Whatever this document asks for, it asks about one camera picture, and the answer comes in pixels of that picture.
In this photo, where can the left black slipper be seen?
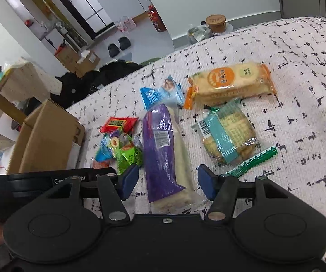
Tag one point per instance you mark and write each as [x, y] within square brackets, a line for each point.
[113, 50]

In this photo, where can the right black slipper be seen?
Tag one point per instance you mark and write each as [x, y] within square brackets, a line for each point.
[124, 43]

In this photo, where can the bright green snack packet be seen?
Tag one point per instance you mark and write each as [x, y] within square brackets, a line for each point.
[126, 150]

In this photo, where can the brown lidded paper bucket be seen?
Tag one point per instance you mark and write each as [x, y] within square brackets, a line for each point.
[217, 23]

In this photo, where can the grey plastic bag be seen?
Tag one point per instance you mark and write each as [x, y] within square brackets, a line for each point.
[203, 32]

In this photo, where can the pink plastic bag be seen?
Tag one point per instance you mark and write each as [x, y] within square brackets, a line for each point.
[125, 24]

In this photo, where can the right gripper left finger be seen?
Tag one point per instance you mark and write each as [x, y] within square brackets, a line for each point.
[113, 190]

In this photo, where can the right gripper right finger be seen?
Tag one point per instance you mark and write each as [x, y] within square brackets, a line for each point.
[221, 191]

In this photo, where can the orange rice cracker pack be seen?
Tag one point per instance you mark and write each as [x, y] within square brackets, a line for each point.
[220, 85]

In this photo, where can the floor cardboard box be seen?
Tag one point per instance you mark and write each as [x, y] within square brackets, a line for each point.
[76, 63]

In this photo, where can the small blue snack packet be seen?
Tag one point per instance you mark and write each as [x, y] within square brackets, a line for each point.
[105, 150]

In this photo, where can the pink orange snack packet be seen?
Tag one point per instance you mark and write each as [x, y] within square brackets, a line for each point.
[101, 164]

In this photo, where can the brown cardboard box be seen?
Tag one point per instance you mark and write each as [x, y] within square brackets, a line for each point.
[48, 137]

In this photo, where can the red candy bar wrapper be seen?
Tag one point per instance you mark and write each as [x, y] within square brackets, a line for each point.
[123, 124]

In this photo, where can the red oil bottle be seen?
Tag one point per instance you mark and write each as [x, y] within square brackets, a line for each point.
[155, 19]

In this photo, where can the white patterned bed blanket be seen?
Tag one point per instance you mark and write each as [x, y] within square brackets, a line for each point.
[293, 120]

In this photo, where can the wooden table with cloth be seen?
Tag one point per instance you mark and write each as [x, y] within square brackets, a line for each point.
[22, 80]

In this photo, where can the light blue snack packet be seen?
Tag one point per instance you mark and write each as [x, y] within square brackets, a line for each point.
[169, 89]

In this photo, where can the black clothes pile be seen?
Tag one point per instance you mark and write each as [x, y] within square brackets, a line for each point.
[75, 89]

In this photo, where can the purple long snack pack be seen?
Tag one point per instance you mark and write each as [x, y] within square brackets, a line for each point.
[169, 181]

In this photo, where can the teal biscuit pack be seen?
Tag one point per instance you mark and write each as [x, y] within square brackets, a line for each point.
[231, 141]

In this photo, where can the black slipper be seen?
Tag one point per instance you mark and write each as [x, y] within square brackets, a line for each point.
[113, 50]
[124, 43]

